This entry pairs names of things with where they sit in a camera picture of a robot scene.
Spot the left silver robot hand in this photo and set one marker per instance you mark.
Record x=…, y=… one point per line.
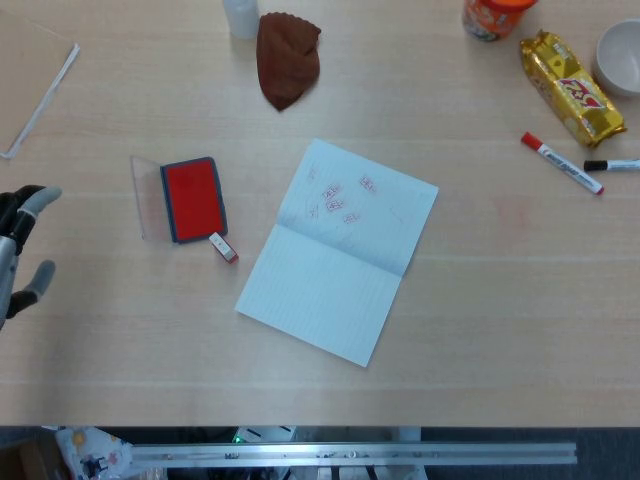
x=12, y=280

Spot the small red white stamp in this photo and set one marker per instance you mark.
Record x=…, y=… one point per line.
x=224, y=247

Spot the red ink stamp pad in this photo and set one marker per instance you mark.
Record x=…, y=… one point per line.
x=194, y=200

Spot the open lined notebook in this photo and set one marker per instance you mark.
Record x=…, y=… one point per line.
x=330, y=280

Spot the printed white bag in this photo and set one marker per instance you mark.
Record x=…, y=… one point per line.
x=92, y=452

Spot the device with green light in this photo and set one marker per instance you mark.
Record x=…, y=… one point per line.
x=262, y=434

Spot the white squeeze bottle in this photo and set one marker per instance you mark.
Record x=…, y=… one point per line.
x=241, y=17

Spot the brown cloth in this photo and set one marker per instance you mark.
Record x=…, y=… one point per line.
x=285, y=60

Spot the orange instant noodle cup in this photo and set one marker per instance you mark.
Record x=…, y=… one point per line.
x=492, y=17

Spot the red cap whiteboard marker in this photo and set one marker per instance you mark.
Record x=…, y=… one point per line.
x=562, y=164

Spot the gold snack packet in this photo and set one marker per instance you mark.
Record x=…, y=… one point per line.
x=570, y=90

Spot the black cap whiteboard marker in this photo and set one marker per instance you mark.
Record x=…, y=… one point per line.
x=612, y=165

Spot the beige bowl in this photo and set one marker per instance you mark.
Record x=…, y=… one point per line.
x=622, y=55

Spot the aluminium rail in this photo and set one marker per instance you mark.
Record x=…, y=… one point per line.
x=350, y=454

